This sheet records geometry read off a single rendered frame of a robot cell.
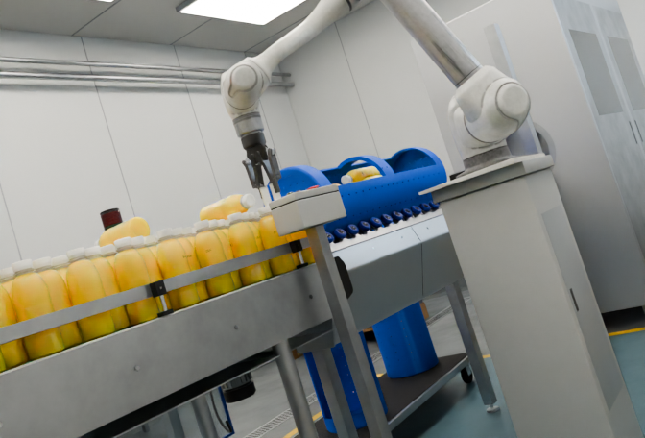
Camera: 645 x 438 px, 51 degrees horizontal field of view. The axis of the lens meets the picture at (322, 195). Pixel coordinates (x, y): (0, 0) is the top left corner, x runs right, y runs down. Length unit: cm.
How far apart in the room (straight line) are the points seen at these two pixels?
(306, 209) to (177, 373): 56
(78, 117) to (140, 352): 482
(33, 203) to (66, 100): 103
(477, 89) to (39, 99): 457
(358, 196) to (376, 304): 38
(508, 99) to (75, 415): 139
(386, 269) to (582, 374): 72
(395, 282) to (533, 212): 62
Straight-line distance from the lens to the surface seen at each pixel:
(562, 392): 227
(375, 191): 248
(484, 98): 207
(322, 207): 189
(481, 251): 222
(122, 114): 657
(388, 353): 373
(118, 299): 157
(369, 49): 801
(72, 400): 146
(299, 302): 190
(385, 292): 245
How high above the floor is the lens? 94
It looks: 4 degrees up
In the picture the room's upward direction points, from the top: 18 degrees counter-clockwise
